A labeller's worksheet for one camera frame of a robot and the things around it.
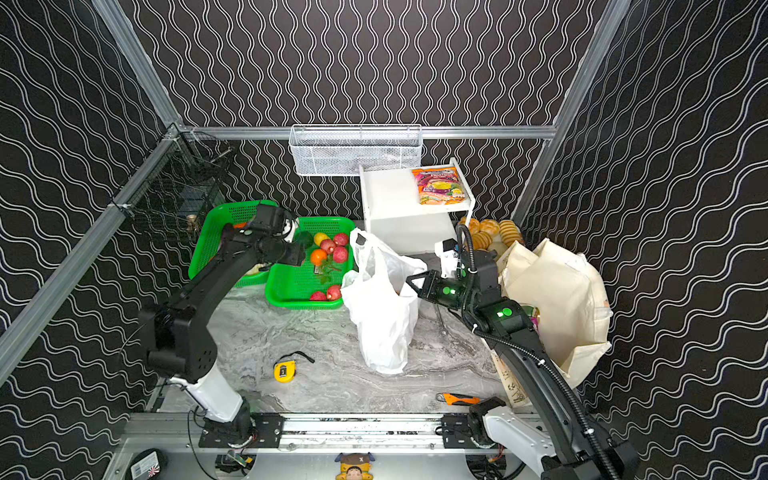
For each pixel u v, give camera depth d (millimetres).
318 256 1033
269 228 679
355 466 685
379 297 686
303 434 757
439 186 796
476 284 522
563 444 449
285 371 817
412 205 798
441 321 948
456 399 797
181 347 464
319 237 1098
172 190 925
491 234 1118
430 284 606
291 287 1007
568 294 784
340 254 1049
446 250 641
